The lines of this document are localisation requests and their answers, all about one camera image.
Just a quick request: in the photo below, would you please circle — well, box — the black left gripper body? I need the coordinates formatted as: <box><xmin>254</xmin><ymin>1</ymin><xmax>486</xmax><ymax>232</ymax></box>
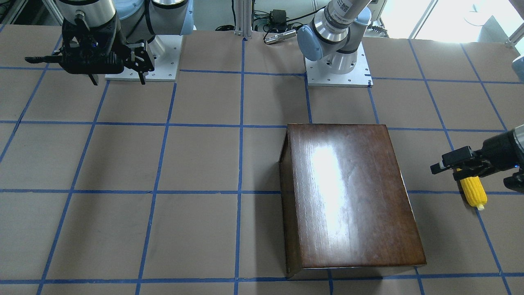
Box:
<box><xmin>476</xmin><ymin>130</ymin><xmax>524</xmax><ymax>193</ymax></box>

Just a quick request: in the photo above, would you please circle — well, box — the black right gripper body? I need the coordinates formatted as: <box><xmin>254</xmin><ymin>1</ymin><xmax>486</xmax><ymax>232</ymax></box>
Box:
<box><xmin>61</xmin><ymin>12</ymin><xmax>131</xmax><ymax>75</ymax></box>

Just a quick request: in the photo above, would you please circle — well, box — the yellow toy corn cob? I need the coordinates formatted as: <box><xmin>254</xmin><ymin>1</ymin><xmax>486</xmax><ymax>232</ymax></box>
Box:
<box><xmin>458</xmin><ymin>176</ymin><xmax>487</xmax><ymax>211</ymax></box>

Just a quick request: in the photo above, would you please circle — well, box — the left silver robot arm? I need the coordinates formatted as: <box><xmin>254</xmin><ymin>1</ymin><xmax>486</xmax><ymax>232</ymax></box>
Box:
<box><xmin>297</xmin><ymin>0</ymin><xmax>523</xmax><ymax>193</ymax></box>

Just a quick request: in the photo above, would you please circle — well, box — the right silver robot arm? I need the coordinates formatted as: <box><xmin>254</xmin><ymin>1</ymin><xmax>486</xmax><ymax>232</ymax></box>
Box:
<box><xmin>25</xmin><ymin>0</ymin><xmax>194</xmax><ymax>85</ymax></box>

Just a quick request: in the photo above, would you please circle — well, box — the dark brown wooden cabinet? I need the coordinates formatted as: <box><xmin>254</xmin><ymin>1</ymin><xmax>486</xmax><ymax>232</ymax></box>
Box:
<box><xmin>278</xmin><ymin>124</ymin><xmax>427</xmax><ymax>280</ymax></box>

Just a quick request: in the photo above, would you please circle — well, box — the black power adapter box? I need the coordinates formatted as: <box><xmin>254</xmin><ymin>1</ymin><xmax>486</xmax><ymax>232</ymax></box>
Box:
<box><xmin>269</xmin><ymin>9</ymin><xmax>287</xmax><ymax>26</ymax></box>

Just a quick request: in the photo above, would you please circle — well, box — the silver metal cylinder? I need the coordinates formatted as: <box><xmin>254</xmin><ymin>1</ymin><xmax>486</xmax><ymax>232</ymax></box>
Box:
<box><xmin>264</xmin><ymin>29</ymin><xmax>296</xmax><ymax>45</ymax></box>

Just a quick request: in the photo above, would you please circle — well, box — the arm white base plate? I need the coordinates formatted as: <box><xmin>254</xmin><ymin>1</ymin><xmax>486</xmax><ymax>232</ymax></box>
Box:
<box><xmin>144</xmin><ymin>35</ymin><xmax>183</xmax><ymax>82</ymax></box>
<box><xmin>304</xmin><ymin>43</ymin><xmax>374</xmax><ymax>87</ymax></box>

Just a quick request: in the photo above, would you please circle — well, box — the aluminium frame post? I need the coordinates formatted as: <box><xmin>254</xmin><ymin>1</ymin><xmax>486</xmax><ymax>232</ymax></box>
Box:
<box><xmin>233</xmin><ymin>0</ymin><xmax>254</xmax><ymax>41</ymax></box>

